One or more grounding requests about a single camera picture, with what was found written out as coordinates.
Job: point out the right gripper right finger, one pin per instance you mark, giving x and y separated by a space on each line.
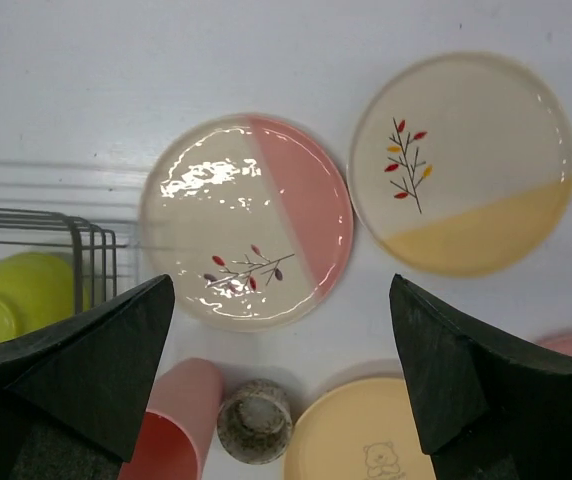
486 404

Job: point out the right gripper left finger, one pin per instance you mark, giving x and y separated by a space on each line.
73 395

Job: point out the yellow cream leaf plate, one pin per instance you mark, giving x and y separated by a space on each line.
462 164

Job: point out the plain yellow bear plate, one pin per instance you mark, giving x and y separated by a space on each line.
362 430

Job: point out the pink cream plate near rack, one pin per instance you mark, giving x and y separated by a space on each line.
251 219

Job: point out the small speckled ceramic cup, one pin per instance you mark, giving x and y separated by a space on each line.
254 423

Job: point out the pink plastic cup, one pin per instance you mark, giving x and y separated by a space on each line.
179 423

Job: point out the lime green bowl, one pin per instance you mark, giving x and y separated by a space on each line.
36 290

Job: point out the black wire dish rack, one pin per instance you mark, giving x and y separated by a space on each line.
92 250

